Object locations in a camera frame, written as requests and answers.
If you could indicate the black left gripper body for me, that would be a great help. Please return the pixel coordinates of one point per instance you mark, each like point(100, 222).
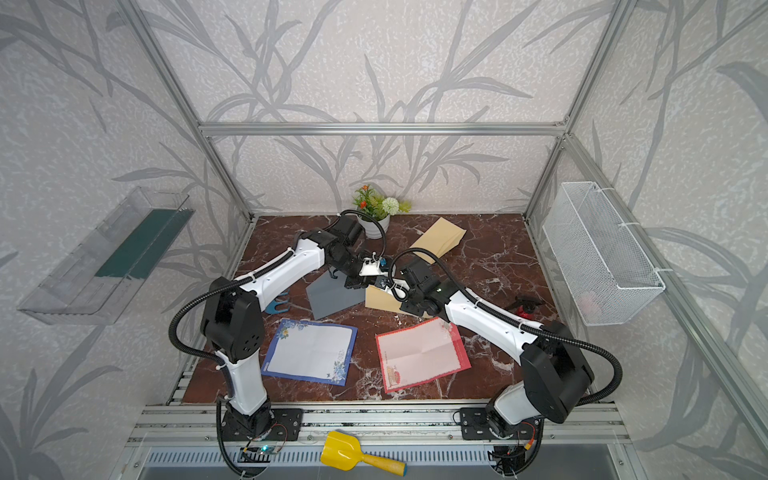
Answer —
point(350, 266)

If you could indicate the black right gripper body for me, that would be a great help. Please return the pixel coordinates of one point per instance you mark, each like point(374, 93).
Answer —
point(412, 302)

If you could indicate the cream yellow envelope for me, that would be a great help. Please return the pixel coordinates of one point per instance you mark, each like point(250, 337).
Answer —
point(378, 299)
point(440, 238)

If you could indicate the red bordered pink letter paper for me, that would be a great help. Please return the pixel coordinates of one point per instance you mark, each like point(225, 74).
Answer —
point(420, 354)

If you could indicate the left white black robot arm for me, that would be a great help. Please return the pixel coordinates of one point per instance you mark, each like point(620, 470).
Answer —
point(232, 320)

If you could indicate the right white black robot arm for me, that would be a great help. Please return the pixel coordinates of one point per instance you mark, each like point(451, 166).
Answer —
point(559, 372)

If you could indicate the grey-blue paper envelope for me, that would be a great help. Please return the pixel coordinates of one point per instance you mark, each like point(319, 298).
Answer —
point(328, 295)

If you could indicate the blue floral letter paper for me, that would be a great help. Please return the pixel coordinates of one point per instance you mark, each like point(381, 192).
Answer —
point(310, 351)

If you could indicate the white ribbed flower pot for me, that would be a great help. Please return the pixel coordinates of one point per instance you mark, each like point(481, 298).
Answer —
point(374, 230)

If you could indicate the artificial flower plant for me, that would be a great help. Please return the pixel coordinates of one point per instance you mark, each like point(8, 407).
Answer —
point(377, 205)

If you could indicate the red black small object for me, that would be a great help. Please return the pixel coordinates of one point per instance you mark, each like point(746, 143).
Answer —
point(526, 307)

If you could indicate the yellow plastic scoop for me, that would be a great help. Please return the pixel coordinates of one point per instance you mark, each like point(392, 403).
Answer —
point(344, 452)

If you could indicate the green circuit board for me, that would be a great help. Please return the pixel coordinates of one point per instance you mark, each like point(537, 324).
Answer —
point(259, 454)

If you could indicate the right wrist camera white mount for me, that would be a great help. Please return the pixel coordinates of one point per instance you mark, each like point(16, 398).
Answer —
point(397, 288)

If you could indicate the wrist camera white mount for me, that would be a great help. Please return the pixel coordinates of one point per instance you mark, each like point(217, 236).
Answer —
point(374, 267)
point(397, 288)

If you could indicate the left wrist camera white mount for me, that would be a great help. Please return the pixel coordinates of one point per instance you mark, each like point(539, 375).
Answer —
point(374, 267)

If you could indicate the teal handled tool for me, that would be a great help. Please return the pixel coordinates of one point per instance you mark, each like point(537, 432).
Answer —
point(279, 305)

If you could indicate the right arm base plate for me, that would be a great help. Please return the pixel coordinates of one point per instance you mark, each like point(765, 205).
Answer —
point(483, 424)

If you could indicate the white wire mesh basket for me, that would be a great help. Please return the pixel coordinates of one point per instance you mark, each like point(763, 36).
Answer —
point(608, 274)

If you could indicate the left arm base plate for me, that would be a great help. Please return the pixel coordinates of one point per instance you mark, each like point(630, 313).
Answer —
point(283, 424)

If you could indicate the clear acrylic wall shelf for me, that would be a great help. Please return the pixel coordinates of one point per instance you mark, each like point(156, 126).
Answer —
point(95, 283)

